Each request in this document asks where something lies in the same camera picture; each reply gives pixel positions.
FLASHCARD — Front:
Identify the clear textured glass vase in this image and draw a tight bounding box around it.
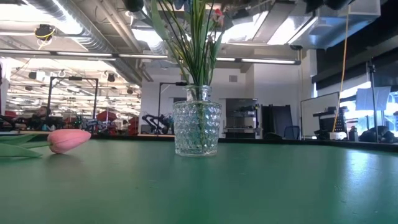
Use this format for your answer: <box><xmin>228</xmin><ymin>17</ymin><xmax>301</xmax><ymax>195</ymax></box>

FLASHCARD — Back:
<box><xmin>172</xmin><ymin>84</ymin><xmax>223</xmax><ymax>157</ymax></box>

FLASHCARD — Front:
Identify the black bag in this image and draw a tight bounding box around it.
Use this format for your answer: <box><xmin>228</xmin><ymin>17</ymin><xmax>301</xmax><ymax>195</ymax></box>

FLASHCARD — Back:
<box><xmin>359</xmin><ymin>126</ymin><xmax>397</xmax><ymax>144</ymax></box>

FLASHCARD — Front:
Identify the blue office chair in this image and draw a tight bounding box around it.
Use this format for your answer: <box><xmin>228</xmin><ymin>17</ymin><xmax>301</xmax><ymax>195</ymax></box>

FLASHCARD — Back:
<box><xmin>283</xmin><ymin>125</ymin><xmax>301</xmax><ymax>140</ymax></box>

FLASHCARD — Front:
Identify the black yellow ceiling device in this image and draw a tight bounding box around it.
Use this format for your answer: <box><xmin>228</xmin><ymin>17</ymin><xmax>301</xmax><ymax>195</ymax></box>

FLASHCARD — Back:
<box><xmin>34</xmin><ymin>24</ymin><xmax>57</xmax><ymax>41</ymax></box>

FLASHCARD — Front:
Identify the yellow hanging cord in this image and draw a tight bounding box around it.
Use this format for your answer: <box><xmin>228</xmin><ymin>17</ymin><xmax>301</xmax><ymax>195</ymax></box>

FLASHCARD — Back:
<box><xmin>331</xmin><ymin>0</ymin><xmax>351</xmax><ymax>134</ymax></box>

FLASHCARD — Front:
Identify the red background machine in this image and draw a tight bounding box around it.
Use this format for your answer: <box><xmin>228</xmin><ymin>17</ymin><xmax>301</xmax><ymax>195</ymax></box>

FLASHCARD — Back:
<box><xmin>95</xmin><ymin>110</ymin><xmax>118</xmax><ymax>131</ymax></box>

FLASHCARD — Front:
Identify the white reflector sheet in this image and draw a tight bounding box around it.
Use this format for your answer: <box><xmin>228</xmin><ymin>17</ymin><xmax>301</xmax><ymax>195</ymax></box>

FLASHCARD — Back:
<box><xmin>356</xmin><ymin>86</ymin><xmax>392</xmax><ymax>111</ymax></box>

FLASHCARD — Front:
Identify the black upright panel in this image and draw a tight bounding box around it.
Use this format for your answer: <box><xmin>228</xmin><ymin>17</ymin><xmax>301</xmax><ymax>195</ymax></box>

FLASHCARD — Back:
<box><xmin>261</xmin><ymin>105</ymin><xmax>293</xmax><ymax>139</ymax></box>

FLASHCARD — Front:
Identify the black light stand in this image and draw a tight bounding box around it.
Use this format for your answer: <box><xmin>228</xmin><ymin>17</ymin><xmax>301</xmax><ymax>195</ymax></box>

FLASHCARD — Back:
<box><xmin>366</xmin><ymin>59</ymin><xmax>379</xmax><ymax>144</ymax></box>

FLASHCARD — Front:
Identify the white whiteboard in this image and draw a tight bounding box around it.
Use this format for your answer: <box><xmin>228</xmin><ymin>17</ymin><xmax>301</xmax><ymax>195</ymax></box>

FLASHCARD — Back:
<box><xmin>300</xmin><ymin>91</ymin><xmax>340</xmax><ymax>138</ymax></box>

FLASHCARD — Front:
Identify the pale pink tulip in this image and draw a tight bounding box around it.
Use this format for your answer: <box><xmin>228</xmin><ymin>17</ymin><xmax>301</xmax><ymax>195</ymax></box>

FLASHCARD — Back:
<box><xmin>0</xmin><ymin>129</ymin><xmax>92</xmax><ymax>158</ymax></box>

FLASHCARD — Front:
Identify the grey cabinet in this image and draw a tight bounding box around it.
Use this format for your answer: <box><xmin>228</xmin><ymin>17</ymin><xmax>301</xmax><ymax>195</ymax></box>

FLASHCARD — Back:
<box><xmin>225</xmin><ymin>98</ymin><xmax>261</xmax><ymax>139</ymax></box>

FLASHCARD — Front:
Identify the small white box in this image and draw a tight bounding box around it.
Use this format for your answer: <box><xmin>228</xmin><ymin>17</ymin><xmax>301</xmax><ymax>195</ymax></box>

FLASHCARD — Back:
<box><xmin>328</xmin><ymin>131</ymin><xmax>348</xmax><ymax>141</ymax></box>

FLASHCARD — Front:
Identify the green table mat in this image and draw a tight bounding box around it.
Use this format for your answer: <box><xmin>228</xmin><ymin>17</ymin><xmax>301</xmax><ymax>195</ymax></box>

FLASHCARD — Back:
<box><xmin>0</xmin><ymin>138</ymin><xmax>398</xmax><ymax>224</ymax></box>

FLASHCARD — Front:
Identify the person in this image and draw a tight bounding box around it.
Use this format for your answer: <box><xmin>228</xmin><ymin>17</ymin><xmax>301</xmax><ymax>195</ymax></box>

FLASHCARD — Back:
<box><xmin>27</xmin><ymin>105</ymin><xmax>65</xmax><ymax>131</ymax></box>

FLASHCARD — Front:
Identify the black equipment cart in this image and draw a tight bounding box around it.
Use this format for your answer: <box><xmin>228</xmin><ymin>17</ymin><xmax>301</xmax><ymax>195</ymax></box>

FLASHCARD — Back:
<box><xmin>312</xmin><ymin>107</ymin><xmax>348</xmax><ymax>141</ymax></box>

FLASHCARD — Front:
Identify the dark purple tulip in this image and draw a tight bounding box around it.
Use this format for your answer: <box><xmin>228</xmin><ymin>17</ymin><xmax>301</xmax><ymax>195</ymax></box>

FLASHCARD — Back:
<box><xmin>123</xmin><ymin>0</ymin><xmax>170</xmax><ymax>43</ymax></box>

